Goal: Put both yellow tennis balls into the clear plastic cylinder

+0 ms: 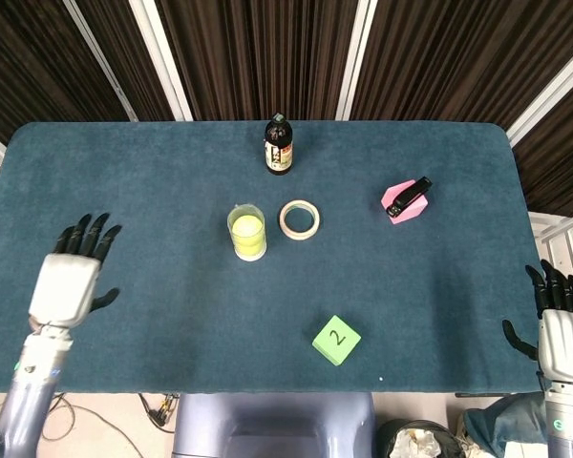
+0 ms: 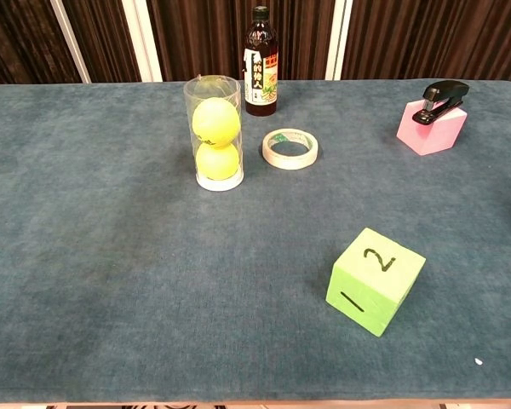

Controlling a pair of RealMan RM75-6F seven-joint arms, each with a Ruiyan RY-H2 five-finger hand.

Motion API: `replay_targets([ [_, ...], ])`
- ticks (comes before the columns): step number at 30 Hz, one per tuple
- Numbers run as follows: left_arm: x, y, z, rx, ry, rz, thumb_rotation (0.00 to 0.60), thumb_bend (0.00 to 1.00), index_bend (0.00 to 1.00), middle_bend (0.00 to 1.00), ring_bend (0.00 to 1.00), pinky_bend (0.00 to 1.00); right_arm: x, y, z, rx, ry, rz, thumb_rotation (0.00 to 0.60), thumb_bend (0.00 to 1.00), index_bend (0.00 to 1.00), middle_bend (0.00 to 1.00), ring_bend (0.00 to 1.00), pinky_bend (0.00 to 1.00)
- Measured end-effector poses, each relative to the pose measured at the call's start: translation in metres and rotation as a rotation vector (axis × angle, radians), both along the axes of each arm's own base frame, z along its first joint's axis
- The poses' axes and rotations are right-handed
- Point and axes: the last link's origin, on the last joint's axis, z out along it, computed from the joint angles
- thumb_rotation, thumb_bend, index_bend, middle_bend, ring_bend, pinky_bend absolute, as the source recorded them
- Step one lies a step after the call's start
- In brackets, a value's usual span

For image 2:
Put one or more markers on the dark brown curtain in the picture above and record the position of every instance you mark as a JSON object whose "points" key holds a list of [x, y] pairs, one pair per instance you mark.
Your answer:
{"points": [[204, 38]]}

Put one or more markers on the clear plastic cylinder tube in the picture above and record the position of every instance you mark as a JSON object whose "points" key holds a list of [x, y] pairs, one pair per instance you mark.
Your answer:
{"points": [[220, 185]]}

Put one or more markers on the dark glass bottle with label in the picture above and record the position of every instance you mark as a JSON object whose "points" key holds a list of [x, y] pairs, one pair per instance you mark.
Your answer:
{"points": [[260, 64]]}

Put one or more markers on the green numbered foam cube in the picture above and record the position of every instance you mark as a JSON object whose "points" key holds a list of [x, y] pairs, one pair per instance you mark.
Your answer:
{"points": [[366, 294]]}

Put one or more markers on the thin grey frame post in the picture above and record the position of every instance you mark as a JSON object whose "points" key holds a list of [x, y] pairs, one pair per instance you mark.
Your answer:
{"points": [[70, 40]]}

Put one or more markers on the pink foam block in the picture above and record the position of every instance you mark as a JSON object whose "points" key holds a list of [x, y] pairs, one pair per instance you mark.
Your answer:
{"points": [[430, 134]]}

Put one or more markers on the yellow-green tennis ball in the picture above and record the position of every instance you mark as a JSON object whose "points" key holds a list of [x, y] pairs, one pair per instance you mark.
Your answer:
{"points": [[216, 121], [217, 164]]}

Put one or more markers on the beige masking tape roll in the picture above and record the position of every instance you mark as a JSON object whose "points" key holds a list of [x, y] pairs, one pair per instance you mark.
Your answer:
{"points": [[268, 156]]}

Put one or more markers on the wide white frame post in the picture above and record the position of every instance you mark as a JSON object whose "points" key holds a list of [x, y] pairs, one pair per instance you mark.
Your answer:
{"points": [[142, 42], [338, 38]]}

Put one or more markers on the blue table cloth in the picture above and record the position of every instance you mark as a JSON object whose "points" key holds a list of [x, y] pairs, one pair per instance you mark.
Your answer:
{"points": [[238, 264]]}

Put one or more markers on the black stapler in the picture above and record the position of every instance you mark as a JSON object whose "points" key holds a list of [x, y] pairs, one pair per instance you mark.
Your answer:
{"points": [[446, 91]]}

